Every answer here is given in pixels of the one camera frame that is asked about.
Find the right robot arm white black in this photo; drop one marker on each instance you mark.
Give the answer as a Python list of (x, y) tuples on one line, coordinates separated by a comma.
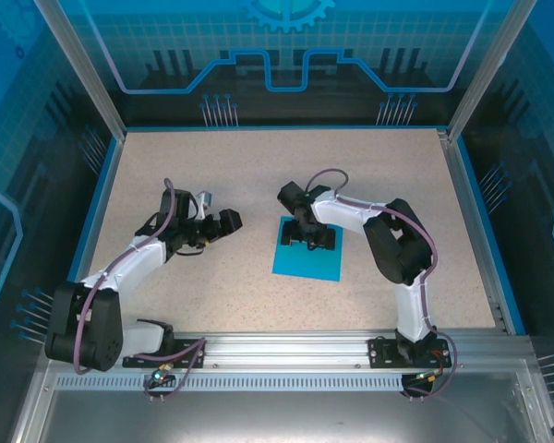
[(341, 210)]

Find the grey sheet metal tray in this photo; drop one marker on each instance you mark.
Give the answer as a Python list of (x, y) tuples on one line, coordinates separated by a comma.
[(281, 420)]

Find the blue printed side panel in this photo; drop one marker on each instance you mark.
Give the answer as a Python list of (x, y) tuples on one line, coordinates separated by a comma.
[(535, 138), (27, 138)]

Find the blue printed gear panel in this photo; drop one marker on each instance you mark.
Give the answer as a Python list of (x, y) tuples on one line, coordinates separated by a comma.
[(277, 27)]

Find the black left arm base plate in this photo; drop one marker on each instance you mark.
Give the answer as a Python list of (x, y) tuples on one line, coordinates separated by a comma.
[(180, 341)]

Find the aluminium mounting rail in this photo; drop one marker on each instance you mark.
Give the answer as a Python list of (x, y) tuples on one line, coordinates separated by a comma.
[(281, 350)]

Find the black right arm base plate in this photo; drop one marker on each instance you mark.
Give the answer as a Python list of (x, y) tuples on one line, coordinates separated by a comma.
[(379, 354)]

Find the aluminium frame post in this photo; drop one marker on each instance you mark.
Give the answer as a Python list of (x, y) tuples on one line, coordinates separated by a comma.
[(487, 74), (87, 74)]

